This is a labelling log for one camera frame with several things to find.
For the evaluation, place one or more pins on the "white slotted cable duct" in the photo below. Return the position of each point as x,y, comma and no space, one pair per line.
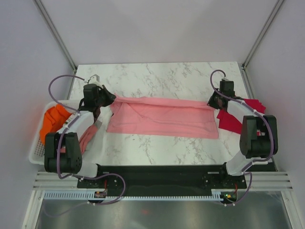
98,196

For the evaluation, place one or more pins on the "light pink t-shirt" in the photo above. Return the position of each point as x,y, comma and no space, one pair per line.
162,116

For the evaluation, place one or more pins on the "folded red t-shirt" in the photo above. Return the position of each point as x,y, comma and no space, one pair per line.
230,123

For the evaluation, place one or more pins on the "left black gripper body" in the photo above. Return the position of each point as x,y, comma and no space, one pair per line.
104,99

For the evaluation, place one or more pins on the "right aluminium frame post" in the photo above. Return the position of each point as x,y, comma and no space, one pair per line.
270,19

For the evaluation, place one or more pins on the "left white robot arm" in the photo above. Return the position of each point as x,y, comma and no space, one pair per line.
64,148

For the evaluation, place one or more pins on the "white plastic laundry basket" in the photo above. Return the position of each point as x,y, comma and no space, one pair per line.
36,154

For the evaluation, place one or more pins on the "left aluminium frame post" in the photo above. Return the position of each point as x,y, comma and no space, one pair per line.
51,26

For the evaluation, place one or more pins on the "white printed t-shirt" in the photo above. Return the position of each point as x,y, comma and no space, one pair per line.
68,121

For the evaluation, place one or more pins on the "orange t-shirt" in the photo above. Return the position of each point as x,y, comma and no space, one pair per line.
53,120

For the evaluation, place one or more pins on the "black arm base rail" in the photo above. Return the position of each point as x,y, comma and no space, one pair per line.
181,180

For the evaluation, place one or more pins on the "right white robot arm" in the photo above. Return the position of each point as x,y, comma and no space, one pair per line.
258,132

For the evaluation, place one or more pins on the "dusty rose t-shirt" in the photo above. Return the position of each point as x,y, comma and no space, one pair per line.
87,136

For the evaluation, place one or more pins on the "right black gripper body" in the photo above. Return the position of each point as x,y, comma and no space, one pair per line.
214,100

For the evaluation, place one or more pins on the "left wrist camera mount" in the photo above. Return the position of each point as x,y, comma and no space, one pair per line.
95,79

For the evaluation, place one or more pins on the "aluminium frame post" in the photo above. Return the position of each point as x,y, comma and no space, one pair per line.
51,26
270,19

